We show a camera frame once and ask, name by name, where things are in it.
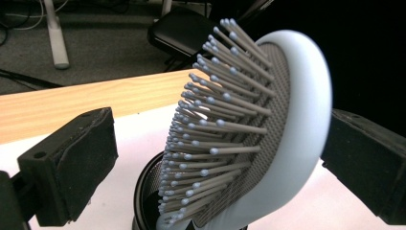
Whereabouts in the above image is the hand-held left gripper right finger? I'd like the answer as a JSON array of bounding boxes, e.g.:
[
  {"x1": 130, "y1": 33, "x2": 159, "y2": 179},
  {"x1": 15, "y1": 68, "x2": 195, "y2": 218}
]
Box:
[{"x1": 320, "y1": 108, "x2": 406, "y2": 226}]

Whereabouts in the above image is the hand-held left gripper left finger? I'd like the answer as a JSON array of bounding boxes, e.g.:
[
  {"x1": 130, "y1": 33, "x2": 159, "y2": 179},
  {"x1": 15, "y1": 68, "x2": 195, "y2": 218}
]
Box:
[{"x1": 16, "y1": 106, "x2": 119, "y2": 228}]

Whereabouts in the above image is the light blue hairbrush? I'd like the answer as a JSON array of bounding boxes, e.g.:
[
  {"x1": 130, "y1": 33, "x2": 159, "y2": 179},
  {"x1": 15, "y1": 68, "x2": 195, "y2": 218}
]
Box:
[{"x1": 157, "y1": 17, "x2": 334, "y2": 230}]

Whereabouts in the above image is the black mesh pen cup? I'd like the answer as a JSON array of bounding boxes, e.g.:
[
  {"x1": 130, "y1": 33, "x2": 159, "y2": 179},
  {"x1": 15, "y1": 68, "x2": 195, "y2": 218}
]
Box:
[{"x1": 132, "y1": 150, "x2": 192, "y2": 230}]

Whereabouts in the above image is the white table mat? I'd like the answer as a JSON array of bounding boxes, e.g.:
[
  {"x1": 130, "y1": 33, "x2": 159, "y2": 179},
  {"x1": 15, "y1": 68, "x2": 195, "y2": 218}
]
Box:
[{"x1": 0, "y1": 103, "x2": 389, "y2": 230}]

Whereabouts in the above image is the white-legged wooden desk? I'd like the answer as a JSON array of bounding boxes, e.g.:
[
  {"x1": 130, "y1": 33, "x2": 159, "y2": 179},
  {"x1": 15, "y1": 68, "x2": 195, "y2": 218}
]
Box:
[{"x1": 42, "y1": 0, "x2": 173, "y2": 70}]

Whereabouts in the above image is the black folding chair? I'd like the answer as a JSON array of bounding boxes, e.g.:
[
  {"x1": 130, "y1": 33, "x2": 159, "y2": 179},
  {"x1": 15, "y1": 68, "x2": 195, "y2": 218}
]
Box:
[{"x1": 147, "y1": 0, "x2": 276, "y2": 73}]

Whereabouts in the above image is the thick black floor cable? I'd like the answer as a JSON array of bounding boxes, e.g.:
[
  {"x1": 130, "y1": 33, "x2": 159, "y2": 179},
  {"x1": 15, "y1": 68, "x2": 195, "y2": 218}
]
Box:
[{"x1": 0, "y1": 68, "x2": 63, "y2": 90}]

